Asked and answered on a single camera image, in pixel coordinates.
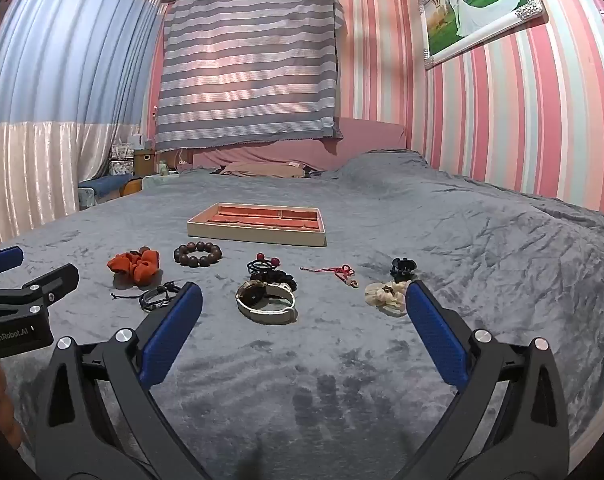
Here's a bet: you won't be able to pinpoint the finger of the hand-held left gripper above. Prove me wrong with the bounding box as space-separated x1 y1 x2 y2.
0 245 25 279
21 263 81 311

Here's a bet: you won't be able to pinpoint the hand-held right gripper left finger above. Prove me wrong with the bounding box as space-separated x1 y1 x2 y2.
34 281 217 480

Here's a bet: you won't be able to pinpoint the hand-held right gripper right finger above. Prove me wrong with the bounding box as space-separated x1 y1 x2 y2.
394 280 571 480

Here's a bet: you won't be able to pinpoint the black braided cord bracelet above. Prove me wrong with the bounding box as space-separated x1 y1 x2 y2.
110 282 183 313

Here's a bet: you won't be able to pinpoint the cream scrunchie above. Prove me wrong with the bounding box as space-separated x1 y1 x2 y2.
364 281 411 317

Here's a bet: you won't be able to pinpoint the black hair claw clip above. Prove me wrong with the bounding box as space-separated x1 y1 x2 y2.
390 256 418 284

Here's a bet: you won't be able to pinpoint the orange scrunchie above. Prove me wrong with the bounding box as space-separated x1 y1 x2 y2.
106 246 161 288

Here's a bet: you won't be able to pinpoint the black scrunchie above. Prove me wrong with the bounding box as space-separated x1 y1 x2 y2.
268 269 299 292

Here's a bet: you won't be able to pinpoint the brick-patterned jewelry tray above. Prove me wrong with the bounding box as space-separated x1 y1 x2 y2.
186 202 328 248

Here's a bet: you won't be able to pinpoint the blue folded cloth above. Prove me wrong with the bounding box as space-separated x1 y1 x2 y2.
78 174 144 197

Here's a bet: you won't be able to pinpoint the grey plush blanket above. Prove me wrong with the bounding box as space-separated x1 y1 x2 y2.
0 148 604 480

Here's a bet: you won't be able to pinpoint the patterned storage box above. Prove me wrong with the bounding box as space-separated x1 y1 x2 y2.
110 142 135 176

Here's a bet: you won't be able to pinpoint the brown cardboard box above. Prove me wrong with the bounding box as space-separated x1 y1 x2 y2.
133 148 157 177

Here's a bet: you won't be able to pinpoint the blue and white curtain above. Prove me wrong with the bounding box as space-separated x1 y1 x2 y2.
0 0 169 248

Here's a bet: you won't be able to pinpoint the beige folded cloth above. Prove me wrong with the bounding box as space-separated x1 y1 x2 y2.
221 160 303 179

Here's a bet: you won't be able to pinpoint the grey striped hanging cloth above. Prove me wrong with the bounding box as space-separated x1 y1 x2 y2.
154 0 345 152

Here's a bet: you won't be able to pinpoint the framed wedding photo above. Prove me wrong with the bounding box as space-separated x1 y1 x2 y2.
419 0 548 70

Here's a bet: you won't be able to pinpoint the brown wooden bead bracelet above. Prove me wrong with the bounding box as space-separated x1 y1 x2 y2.
173 241 223 268

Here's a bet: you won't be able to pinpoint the black hair tie red balls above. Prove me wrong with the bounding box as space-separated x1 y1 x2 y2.
246 253 283 281

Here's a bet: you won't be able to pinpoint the red string charm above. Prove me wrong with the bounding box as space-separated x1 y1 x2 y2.
300 263 358 289

